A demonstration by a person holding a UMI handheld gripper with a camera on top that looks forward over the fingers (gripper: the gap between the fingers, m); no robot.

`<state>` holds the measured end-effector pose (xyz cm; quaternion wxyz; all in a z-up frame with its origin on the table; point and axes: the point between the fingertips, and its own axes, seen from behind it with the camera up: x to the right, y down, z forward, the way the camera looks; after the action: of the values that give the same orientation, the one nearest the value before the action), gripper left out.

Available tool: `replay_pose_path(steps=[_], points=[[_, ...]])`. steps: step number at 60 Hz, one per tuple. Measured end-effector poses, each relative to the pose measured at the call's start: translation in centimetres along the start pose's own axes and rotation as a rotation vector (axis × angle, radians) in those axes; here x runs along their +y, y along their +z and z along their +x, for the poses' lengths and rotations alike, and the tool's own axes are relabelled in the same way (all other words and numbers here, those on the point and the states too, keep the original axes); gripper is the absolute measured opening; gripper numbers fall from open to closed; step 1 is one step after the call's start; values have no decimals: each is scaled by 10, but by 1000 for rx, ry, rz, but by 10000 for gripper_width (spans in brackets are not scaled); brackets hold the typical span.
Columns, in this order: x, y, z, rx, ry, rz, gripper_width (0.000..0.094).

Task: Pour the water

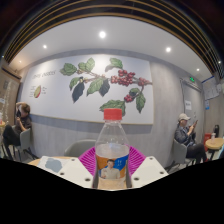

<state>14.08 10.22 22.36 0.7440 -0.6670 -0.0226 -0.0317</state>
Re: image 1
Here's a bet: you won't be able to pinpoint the clear red-capped drink bottle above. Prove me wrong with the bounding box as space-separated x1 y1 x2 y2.
94 108 131 191

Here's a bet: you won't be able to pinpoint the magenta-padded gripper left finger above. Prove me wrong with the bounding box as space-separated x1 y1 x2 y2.
57 146 99 190

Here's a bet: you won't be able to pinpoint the person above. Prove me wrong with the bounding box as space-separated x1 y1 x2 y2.
1 101 33 159
173 113 208 164

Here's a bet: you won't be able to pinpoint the round ceiling spotlights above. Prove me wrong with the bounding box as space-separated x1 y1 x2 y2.
18 30 221 73

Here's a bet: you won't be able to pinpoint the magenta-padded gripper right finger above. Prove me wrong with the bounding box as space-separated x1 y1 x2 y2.
126 145 169 189

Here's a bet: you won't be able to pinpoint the white and grey paper sheet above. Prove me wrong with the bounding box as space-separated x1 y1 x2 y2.
36 155 73 174

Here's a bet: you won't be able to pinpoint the coffee branch wall mural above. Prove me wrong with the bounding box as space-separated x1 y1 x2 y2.
20 53 155 125

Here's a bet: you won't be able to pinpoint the blue-framed wall notice board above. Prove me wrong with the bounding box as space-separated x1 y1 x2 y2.
202 75 224 101

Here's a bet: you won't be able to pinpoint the small round wooden side table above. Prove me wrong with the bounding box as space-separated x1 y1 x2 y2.
204 137 224 161

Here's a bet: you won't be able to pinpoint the grey padded chair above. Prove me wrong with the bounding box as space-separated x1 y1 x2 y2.
63 139 98 158
164 139 196 173
13 128 38 161

